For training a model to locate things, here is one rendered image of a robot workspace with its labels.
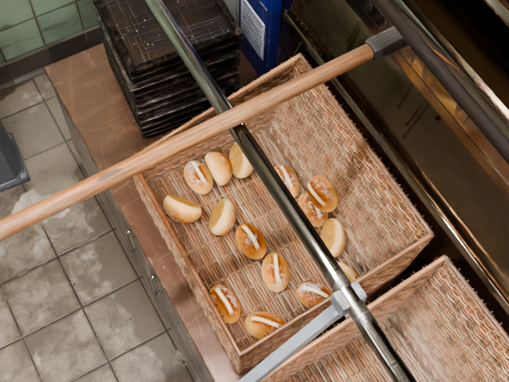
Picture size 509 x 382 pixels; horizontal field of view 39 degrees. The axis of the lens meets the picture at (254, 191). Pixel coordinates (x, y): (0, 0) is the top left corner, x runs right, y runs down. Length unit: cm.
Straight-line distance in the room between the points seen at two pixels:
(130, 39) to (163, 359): 103
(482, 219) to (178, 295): 74
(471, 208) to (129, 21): 91
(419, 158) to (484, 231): 20
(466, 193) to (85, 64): 115
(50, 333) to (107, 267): 27
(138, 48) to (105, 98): 33
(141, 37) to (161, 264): 55
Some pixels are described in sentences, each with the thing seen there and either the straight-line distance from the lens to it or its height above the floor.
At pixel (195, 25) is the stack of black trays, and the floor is 87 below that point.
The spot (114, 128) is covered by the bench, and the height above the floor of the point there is 58.
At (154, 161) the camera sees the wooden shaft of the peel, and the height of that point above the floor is 119.
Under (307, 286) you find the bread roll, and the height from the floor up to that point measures 64.
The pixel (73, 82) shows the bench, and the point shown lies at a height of 58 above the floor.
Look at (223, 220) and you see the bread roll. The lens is 174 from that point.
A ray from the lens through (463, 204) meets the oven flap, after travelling 145.
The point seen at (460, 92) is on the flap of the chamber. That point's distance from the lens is 104.
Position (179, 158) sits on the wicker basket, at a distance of 184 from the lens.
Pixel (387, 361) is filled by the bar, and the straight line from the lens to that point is 111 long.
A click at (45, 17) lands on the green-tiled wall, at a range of 272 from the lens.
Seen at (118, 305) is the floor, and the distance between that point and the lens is 237.
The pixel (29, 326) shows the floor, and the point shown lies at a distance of 241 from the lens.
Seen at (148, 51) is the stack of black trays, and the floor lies 87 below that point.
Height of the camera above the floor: 222
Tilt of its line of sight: 62 degrees down
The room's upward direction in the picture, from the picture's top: 4 degrees clockwise
